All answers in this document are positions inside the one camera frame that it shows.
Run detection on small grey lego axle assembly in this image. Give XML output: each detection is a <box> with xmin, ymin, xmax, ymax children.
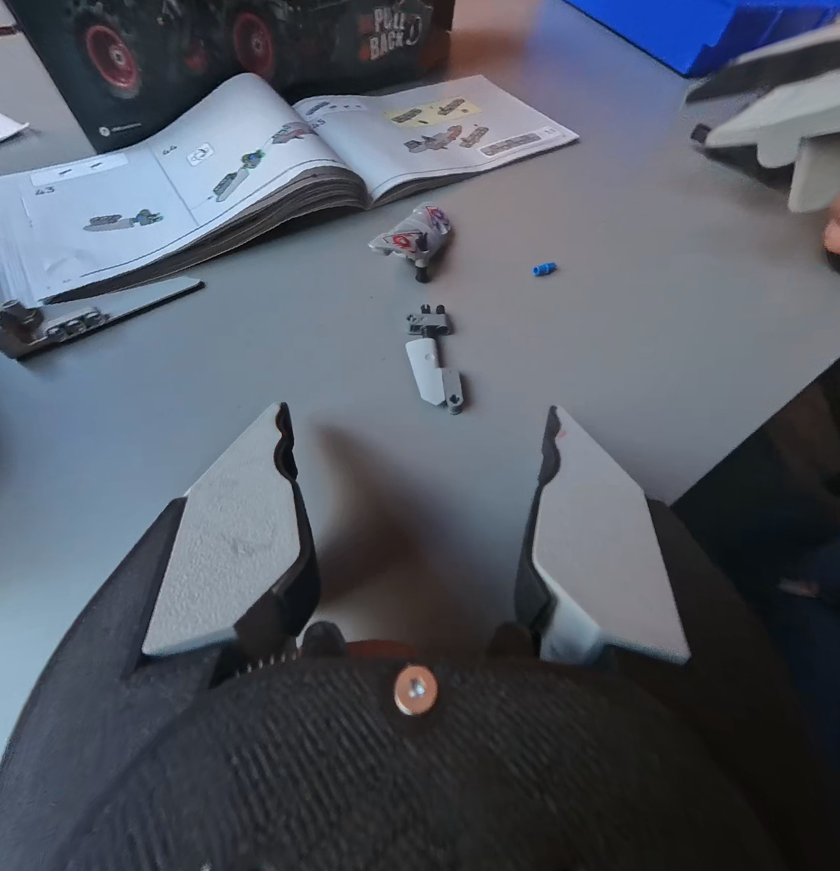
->
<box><xmin>404</xmin><ymin>303</ymin><xmax>466</xmax><ymax>416</ymax></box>

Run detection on grey red-printed lego panel assembly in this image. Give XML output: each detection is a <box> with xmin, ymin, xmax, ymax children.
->
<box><xmin>367</xmin><ymin>202</ymin><xmax>453</xmax><ymax>283</ymax></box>

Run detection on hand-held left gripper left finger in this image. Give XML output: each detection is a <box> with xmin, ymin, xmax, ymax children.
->
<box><xmin>142</xmin><ymin>401</ymin><xmax>321</xmax><ymax>681</ymax></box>

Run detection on blue plastic bin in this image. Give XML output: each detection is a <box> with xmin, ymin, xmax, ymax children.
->
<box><xmin>563</xmin><ymin>0</ymin><xmax>840</xmax><ymax>77</ymax></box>

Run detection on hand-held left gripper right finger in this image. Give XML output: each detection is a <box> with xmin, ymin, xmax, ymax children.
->
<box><xmin>514</xmin><ymin>406</ymin><xmax>692</xmax><ymax>666</ymax></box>

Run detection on person's dark trousers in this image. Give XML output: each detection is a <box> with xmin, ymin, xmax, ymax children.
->
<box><xmin>753</xmin><ymin>531</ymin><xmax>840</xmax><ymax>749</ymax></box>

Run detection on black lego set box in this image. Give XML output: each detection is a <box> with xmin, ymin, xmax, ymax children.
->
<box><xmin>5</xmin><ymin>0</ymin><xmax>456</xmax><ymax>154</ymax></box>

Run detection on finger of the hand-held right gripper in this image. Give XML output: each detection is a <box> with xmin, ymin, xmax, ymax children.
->
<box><xmin>691</xmin><ymin>87</ymin><xmax>840</xmax><ymax>171</ymax></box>
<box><xmin>685</xmin><ymin>19</ymin><xmax>840</xmax><ymax>104</ymax></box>

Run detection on long grey lego beam assembly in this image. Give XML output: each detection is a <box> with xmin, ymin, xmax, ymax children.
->
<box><xmin>0</xmin><ymin>275</ymin><xmax>206</xmax><ymax>360</ymax></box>

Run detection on open lego instruction booklet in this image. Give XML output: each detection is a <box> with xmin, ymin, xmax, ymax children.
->
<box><xmin>0</xmin><ymin>73</ymin><xmax>580</xmax><ymax>307</ymax></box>

